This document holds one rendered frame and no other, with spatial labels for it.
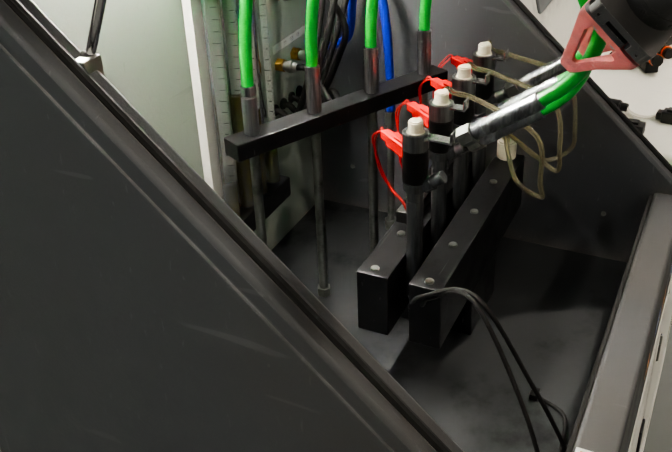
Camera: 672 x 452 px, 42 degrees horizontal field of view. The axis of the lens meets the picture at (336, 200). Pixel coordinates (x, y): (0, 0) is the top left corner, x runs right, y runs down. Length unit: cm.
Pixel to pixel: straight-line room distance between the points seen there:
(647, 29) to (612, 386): 34
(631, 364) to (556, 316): 26
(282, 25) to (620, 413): 66
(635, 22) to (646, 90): 70
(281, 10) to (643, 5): 58
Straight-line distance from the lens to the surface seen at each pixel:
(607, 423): 86
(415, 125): 90
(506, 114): 86
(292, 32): 123
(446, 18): 120
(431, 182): 93
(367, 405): 64
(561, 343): 113
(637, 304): 101
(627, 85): 147
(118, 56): 92
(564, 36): 149
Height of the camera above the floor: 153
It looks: 30 degrees down
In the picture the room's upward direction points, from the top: 2 degrees counter-clockwise
